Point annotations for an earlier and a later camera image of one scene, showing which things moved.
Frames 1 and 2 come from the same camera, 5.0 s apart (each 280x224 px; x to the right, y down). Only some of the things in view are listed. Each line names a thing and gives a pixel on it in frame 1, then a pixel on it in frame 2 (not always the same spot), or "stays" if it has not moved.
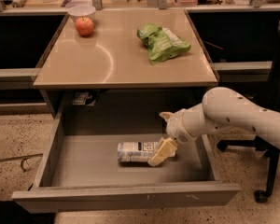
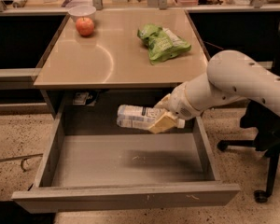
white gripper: x=176 y=125 → x=181 y=103
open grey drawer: x=105 y=172 stays
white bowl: x=81 y=10 stays
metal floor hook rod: x=17 y=158 stays
